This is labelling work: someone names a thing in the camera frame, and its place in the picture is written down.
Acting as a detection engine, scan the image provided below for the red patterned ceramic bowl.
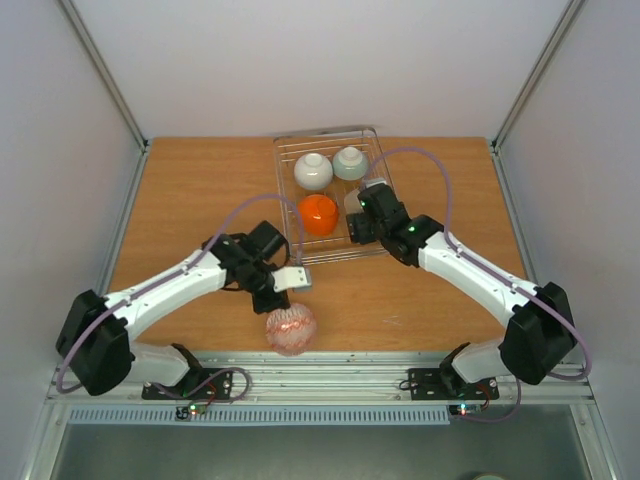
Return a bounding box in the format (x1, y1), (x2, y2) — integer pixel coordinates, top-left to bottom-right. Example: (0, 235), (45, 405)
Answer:
(265, 303), (317, 356)

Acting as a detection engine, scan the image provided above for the teal patterned ceramic bowl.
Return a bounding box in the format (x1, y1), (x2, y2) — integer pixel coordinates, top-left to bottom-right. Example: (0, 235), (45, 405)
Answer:
(332, 146), (369, 181)

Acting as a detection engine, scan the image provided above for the orange white ceramic bowl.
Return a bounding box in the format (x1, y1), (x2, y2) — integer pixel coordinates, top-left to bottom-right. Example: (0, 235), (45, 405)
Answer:
(297, 194), (339, 236)

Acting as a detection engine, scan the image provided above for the chrome wire dish rack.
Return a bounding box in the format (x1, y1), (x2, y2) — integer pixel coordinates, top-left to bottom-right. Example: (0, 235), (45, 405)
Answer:
(274, 126), (393, 265)

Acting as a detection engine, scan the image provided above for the plain white bottom bowl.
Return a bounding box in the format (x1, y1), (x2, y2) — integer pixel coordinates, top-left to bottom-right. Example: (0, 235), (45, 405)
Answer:
(294, 152), (333, 191)

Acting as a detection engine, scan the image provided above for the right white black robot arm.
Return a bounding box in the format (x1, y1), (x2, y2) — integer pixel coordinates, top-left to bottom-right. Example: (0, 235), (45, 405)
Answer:
(345, 182), (577, 397)

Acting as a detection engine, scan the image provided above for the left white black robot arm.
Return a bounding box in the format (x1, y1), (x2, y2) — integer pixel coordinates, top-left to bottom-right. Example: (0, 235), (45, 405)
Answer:
(56, 221), (290, 399)

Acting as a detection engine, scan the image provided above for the left small circuit board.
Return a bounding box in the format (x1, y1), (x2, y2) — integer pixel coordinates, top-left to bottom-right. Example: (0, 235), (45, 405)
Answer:
(175, 404), (208, 421)

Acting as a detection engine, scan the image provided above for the small circuit board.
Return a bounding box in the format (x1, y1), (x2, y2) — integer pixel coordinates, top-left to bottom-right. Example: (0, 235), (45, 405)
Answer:
(175, 404), (208, 421)
(449, 402), (486, 417)

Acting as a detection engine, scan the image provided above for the right small circuit board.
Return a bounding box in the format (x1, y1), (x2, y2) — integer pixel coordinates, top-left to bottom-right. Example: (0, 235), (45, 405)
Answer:
(449, 402), (486, 417)

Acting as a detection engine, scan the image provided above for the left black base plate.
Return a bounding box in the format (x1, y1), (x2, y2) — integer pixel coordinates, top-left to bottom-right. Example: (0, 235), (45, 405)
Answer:
(141, 368), (234, 401)

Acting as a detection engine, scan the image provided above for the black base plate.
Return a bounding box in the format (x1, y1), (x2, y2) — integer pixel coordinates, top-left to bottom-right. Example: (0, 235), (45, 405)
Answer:
(404, 368), (500, 401)
(141, 368), (234, 401)

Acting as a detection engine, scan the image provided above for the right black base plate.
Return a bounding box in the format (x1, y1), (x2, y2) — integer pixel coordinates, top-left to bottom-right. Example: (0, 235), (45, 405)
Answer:
(404, 368), (500, 401)

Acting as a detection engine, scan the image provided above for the grey slotted cable duct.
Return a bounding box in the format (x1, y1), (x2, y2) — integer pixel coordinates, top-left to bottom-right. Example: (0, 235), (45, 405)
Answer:
(67, 405), (450, 427)

